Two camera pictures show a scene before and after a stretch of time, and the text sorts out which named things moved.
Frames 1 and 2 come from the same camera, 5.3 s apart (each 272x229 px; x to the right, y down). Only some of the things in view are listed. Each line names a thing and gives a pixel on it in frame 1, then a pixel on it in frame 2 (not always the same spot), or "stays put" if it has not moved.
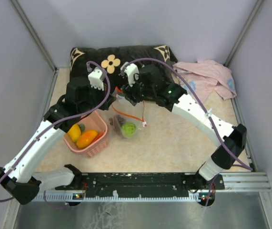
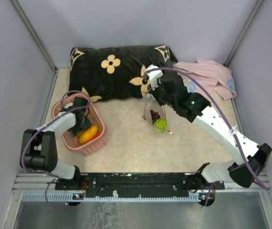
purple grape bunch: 116,120 → 155,115
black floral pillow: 111,59 stays put
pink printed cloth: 204,75 stays put
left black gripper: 106,105 → 86,123
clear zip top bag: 127,120 → 155,114
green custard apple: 128,129 → 160,125
